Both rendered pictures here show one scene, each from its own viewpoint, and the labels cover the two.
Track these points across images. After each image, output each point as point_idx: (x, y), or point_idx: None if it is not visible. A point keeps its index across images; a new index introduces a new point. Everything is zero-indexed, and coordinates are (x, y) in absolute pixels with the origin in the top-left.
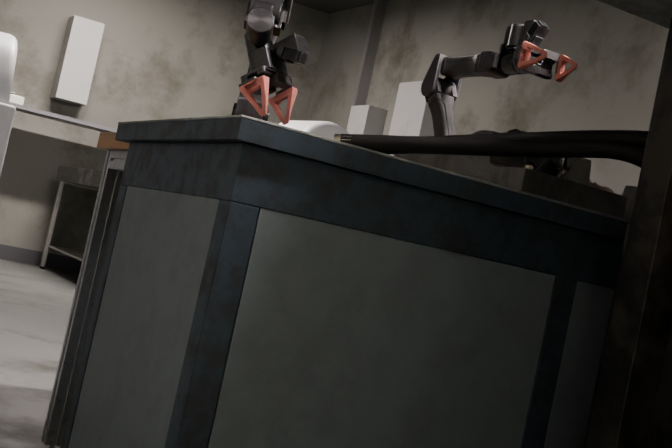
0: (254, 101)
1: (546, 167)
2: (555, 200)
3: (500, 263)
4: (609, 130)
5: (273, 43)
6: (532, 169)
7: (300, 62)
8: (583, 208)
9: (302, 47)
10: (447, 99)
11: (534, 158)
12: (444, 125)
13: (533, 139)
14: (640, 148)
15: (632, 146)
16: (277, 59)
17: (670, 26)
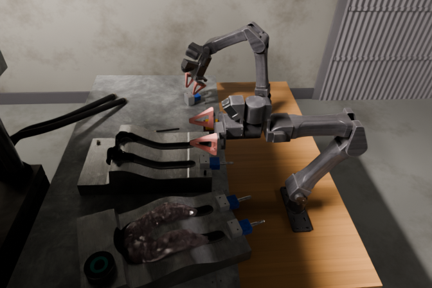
0: (189, 81)
1: (109, 153)
2: (67, 145)
3: None
4: (39, 126)
5: (256, 61)
6: (96, 143)
7: (182, 71)
8: (62, 155)
9: (182, 65)
10: (333, 147)
11: (113, 146)
12: (312, 161)
13: (60, 116)
14: (18, 131)
15: (21, 129)
16: (195, 67)
17: None
